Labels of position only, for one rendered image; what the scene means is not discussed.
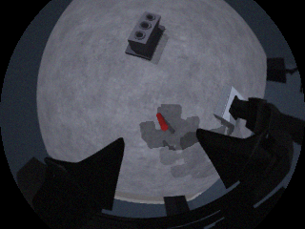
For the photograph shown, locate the red peg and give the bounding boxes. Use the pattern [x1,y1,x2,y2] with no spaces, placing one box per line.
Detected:
[156,114,169,131]

